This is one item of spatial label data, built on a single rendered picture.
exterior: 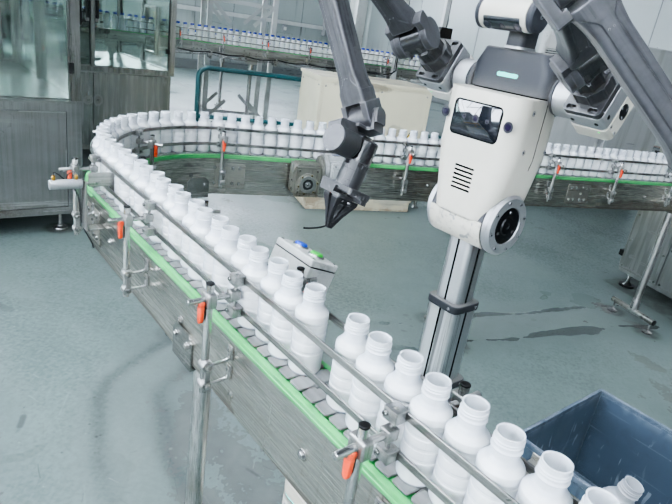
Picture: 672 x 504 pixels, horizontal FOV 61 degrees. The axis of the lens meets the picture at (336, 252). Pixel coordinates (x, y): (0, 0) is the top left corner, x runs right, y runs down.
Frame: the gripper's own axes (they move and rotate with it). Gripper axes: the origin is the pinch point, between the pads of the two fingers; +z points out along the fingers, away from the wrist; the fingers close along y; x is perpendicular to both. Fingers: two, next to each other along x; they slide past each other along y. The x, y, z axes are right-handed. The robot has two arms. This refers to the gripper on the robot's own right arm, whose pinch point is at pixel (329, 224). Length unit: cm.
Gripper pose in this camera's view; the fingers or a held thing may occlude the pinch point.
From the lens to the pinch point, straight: 124.6
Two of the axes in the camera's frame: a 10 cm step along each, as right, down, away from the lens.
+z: -4.1, 9.0, 1.3
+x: 6.9, 2.1, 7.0
